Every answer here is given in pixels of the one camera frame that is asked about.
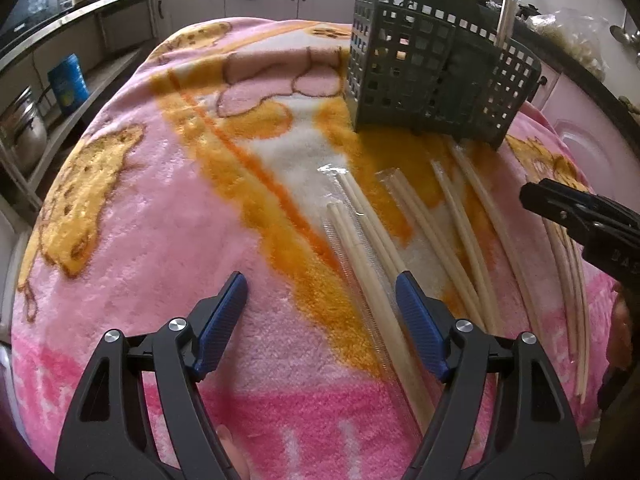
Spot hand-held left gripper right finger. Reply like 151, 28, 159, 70
395, 271, 586, 480

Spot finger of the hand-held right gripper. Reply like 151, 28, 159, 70
519, 178, 640, 243

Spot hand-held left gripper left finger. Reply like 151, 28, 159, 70
54, 271, 249, 480

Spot wooden chopsticks pair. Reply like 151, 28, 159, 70
544, 220, 581, 391
430, 159, 503, 333
450, 142, 543, 336
325, 200, 438, 436
342, 172, 408, 281
377, 170, 501, 336
562, 240, 593, 403
495, 0, 518, 48

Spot dark grey plastic utensil basket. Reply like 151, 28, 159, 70
345, 0, 543, 151

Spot person's right hand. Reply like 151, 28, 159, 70
606, 285, 635, 368

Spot person's left hand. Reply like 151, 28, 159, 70
214, 424, 253, 480

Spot pink printed blanket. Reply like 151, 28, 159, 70
10, 19, 621, 480

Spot clear plastic food bag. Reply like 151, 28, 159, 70
529, 7, 607, 82

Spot steel ladle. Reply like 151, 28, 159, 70
609, 24, 640, 53

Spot steel pots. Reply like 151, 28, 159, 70
0, 87, 49, 173

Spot blue canister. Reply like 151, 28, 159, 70
47, 54, 91, 116

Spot steel kitchen shelf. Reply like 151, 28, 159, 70
0, 0, 153, 216

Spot black microwave oven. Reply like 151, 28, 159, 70
0, 0, 68, 53

